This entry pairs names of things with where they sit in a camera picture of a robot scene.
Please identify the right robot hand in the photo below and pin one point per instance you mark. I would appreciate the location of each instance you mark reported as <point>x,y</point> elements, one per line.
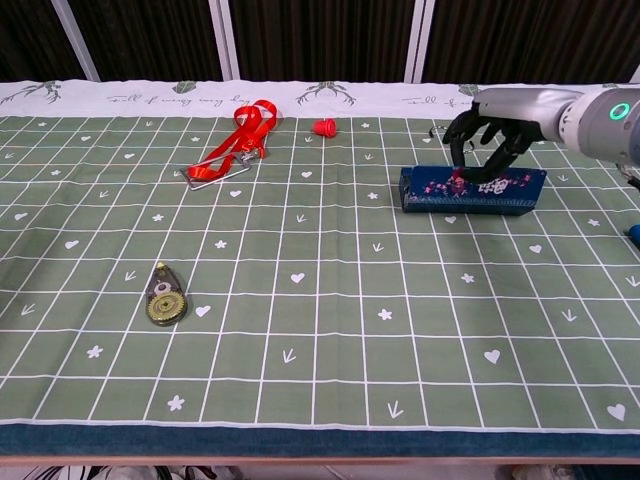
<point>515,107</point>

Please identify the white partition post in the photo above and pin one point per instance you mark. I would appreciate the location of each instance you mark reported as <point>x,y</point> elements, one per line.
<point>76,40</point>
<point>419,40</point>
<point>636,75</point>
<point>225,40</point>

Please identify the green grid tablecloth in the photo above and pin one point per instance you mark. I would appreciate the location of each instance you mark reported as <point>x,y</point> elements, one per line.
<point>320,250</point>

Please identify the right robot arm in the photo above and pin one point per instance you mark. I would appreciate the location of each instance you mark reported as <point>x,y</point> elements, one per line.
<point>610,130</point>

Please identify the olive correction tape dispenser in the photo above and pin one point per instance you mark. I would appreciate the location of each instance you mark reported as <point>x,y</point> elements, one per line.
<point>166,305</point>

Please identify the blue white marker pen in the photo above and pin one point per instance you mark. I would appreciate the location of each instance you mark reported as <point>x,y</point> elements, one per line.
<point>635,233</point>

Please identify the blue floral glasses case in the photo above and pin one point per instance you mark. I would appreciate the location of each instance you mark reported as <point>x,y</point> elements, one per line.
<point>510,195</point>

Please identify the small red plastic cap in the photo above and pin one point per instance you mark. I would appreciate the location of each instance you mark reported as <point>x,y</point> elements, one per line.
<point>324,127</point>

